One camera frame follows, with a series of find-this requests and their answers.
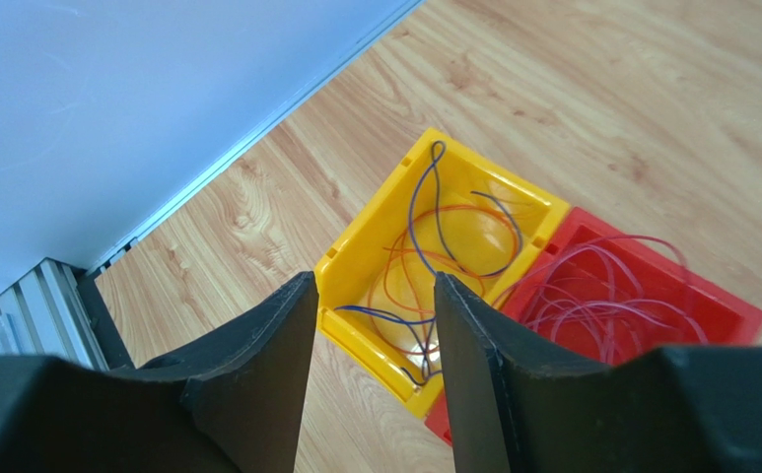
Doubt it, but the pink cable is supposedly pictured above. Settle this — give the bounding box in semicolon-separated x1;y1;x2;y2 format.
492;235;710;366

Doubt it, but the blue cable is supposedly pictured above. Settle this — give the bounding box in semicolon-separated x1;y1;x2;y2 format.
334;140;526;387

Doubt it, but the red plastic bin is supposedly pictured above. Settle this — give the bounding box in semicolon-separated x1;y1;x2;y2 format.
423;206;762;447

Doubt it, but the yellow plastic bin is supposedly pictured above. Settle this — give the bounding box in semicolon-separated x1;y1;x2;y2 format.
314;129;570;418

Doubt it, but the orange cable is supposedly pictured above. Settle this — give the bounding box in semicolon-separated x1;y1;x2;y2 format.
367;203;520;359

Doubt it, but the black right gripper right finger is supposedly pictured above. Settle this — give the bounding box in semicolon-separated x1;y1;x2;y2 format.
434;273;762;472

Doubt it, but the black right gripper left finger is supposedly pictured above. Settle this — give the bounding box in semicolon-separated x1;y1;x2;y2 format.
0;271;318;472

